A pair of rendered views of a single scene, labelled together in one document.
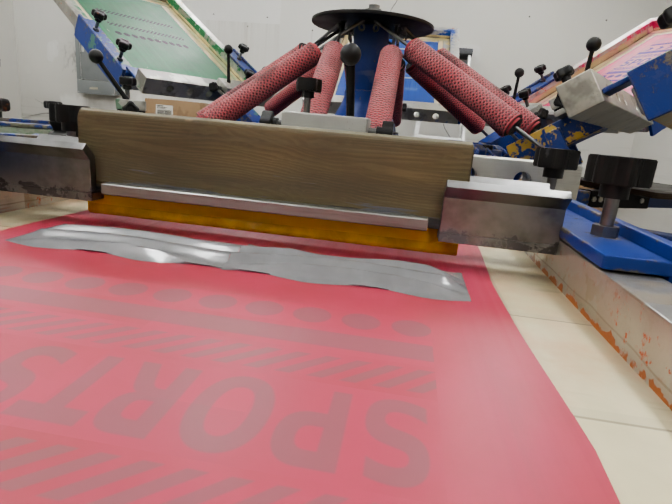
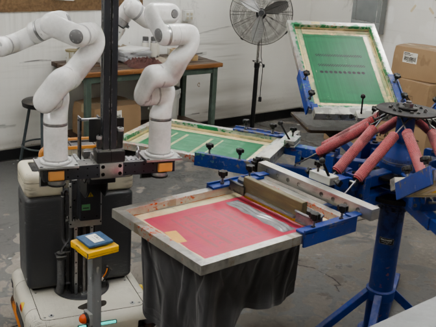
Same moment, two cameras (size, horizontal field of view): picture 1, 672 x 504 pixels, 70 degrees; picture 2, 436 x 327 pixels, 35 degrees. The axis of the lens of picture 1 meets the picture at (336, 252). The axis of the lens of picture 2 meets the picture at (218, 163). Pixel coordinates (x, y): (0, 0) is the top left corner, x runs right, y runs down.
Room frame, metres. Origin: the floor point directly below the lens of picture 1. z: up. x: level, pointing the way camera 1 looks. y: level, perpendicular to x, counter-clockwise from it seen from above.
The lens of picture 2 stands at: (-1.70, -1.58, 2.04)
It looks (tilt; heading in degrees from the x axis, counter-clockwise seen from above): 18 degrees down; 43
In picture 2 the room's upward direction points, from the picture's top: 4 degrees clockwise
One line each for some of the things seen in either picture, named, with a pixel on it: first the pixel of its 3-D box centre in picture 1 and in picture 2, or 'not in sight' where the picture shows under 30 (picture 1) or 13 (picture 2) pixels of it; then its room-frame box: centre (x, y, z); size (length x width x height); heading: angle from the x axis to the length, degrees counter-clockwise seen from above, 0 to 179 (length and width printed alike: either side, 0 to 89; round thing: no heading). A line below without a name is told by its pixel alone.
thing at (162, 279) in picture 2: not in sight; (172, 289); (-0.05, 0.13, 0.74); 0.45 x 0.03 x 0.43; 83
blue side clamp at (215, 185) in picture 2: not in sight; (235, 185); (0.51, 0.34, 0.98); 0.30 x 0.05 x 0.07; 173
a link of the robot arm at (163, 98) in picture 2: not in sight; (159, 100); (0.19, 0.52, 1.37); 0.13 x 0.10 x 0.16; 170
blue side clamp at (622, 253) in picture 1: (564, 244); (326, 229); (0.44, -0.21, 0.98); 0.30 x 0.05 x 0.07; 173
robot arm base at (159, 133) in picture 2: not in sight; (158, 135); (0.21, 0.53, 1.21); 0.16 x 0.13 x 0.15; 68
